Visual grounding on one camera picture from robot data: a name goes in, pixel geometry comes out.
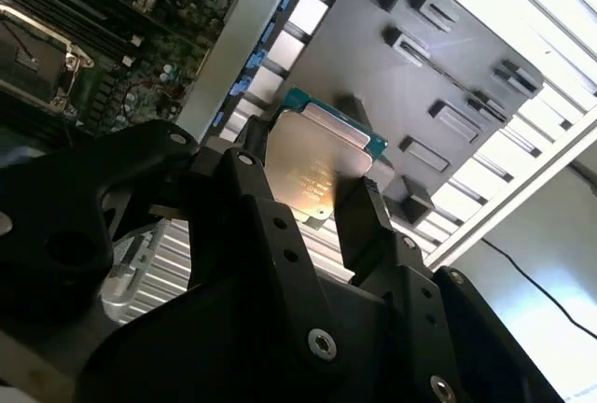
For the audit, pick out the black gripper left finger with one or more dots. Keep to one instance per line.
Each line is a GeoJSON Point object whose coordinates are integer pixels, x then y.
{"type": "Point", "coordinates": [60, 216]}

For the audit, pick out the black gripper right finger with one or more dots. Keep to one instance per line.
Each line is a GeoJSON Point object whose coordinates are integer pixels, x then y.
{"type": "Point", "coordinates": [364, 230]}

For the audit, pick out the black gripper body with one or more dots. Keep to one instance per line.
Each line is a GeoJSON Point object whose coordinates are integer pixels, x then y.
{"type": "Point", "coordinates": [210, 351]}

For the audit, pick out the silver CPU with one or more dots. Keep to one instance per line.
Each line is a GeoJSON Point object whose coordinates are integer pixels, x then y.
{"type": "Point", "coordinates": [308, 160]}

